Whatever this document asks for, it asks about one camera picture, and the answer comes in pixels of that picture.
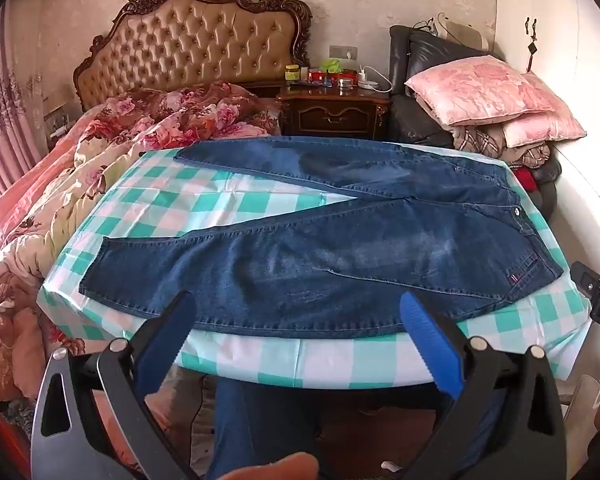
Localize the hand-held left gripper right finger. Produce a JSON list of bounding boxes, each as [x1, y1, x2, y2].
[[399, 291, 568, 480]]

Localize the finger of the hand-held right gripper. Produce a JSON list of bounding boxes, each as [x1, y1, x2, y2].
[[569, 261, 600, 306]]

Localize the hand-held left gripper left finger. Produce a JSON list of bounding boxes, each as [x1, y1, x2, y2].
[[30, 290, 201, 480]]

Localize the blue denim pants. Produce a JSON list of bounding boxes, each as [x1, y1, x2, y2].
[[78, 135, 565, 340]]

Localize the person's left hand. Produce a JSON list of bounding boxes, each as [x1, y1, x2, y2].
[[214, 451, 322, 480]]

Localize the red cloth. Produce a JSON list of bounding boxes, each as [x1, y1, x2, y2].
[[516, 165, 547, 192]]

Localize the person's leg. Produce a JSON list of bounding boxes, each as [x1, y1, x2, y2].
[[205, 375, 332, 480]]

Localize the green white checkered tablecloth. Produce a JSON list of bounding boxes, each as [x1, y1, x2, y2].
[[36, 146, 600, 389]]

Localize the small pink floral pillow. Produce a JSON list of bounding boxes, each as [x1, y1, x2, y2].
[[500, 110, 587, 150]]

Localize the beige plaid folded blanket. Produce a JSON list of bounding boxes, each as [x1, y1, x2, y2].
[[450, 122, 552, 170]]

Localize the floral quilt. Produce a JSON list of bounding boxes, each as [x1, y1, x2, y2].
[[0, 82, 284, 411]]

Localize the large pink floral pillow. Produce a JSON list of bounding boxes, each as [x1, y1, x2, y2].
[[405, 55, 561, 127]]

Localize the dark hanging ornament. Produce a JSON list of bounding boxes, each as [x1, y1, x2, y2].
[[525, 17, 540, 74]]

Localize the dark wooden nightstand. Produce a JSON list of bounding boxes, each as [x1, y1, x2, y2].
[[275, 82, 394, 142]]

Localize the white power strip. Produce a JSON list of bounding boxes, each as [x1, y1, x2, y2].
[[357, 65, 394, 94]]

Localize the beige cloth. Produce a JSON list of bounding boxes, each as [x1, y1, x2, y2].
[[444, 22, 492, 54]]

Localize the black leather armchair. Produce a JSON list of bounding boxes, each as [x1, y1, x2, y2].
[[389, 25, 563, 221]]

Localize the pink curtain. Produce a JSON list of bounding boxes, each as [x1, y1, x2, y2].
[[0, 5, 47, 221]]

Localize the tufted carved wooden headboard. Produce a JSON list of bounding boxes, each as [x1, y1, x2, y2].
[[72, 0, 314, 113]]

